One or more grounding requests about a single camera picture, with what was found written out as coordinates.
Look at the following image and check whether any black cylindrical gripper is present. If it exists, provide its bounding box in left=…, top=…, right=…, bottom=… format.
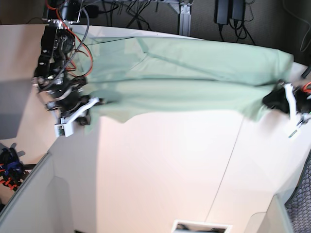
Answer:
left=262, top=87, right=311, bottom=114
left=45, top=85, right=91, bottom=126

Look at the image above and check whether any white table cable grommet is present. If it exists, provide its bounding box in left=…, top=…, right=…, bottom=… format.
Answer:
left=171, top=219, right=233, bottom=233

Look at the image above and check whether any grey partition panel left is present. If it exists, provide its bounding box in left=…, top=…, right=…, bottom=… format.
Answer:
left=0, top=153, right=74, bottom=233

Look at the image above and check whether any grey partition panel right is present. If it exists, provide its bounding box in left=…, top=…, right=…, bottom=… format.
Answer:
left=244, top=195, right=294, bottom=233

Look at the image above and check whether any aluminium frame post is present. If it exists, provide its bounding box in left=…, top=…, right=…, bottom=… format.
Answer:
left=178, top=0, right=193, bottom=36

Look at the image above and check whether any light green polo T-shirt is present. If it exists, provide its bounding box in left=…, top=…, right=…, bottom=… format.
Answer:
left=83, top=36, right=294, bottom=132

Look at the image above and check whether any white cable on floor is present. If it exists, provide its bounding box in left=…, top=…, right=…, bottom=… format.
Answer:
left=281, top=0, right=311, bottom=52

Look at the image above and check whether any grey partition panel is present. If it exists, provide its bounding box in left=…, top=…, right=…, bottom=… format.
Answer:
left=0, top=153, right=74, bottom=233
left=244, top=195, right=294, bottom=233

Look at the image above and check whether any black robot arm with red wires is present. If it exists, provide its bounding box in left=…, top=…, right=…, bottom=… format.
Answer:
left=32, top=0, right=90, bottom=93

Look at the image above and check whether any grey mesh chair seat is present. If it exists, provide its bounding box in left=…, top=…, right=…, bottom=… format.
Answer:
left=285, top=156, right=311, bottom=233

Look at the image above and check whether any black power adapter brick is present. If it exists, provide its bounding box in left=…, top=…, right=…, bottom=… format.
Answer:
left=214, top=0, right=230, bottom=25
left=231, top=0, right=245, bottom=21

